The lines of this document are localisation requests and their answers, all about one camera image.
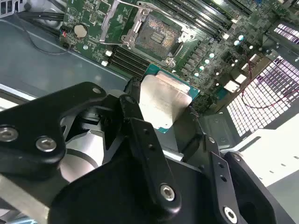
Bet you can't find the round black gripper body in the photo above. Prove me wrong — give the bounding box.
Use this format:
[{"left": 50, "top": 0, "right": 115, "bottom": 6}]
[{"left": 50, "top": 149, "right": 225, "bottom": 224}]

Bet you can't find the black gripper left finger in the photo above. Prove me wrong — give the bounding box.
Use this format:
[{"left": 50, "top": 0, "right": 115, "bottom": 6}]
[{"left": 0, "top": 78, "right": 183, "bottom": 224}]

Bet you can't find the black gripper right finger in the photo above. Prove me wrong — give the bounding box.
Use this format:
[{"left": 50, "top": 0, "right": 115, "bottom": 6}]
[{"left": 182, "top": 106, "right": 297, "bottom": 224}]

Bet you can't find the silver topped CPU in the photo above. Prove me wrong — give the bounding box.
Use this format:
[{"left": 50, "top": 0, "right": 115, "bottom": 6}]
[{"left": 139, "top": 62, "right": 201, "bottom": 134}]

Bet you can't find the metal socket cover frame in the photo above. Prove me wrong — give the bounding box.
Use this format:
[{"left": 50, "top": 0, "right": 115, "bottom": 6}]
[{"left": 99, "top": 0, "right": 154, "bottom": 46}]

